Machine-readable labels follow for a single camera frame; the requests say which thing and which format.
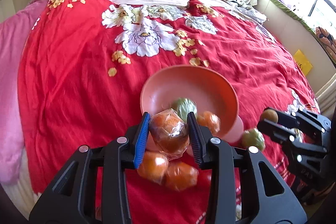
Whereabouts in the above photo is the small brown longan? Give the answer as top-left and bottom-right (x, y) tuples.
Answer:
(260, 109), (278, 123)

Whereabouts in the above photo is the orange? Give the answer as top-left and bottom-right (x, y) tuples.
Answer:
(149, 109), (190, 160)
(197, 111), (221, 135)
(163, 162), (199, 192)
(137, 151), (169, 184)

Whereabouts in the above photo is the wrapped orange in bowl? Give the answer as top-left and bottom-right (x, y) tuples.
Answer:
(197, 111), (221, 135)

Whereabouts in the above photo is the small wrapped green fruit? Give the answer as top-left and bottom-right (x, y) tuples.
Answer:
(241, 128), (265, 151)

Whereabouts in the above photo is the large wrapped green fruit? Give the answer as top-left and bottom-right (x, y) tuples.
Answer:
(171, 98), (198, 123)

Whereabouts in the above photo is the pink plastic bowl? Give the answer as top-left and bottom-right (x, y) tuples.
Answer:
(140, 65), (244, 145)

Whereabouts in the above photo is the yellow paper sticker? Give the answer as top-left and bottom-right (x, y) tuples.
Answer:
(293, 50), (313, 76)

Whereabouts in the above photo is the patterned cushion on sill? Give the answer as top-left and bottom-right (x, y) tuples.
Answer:
(315, 27), (336, 62)

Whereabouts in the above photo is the pink quilt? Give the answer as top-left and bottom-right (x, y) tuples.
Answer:
(1, 0), (48, 184)

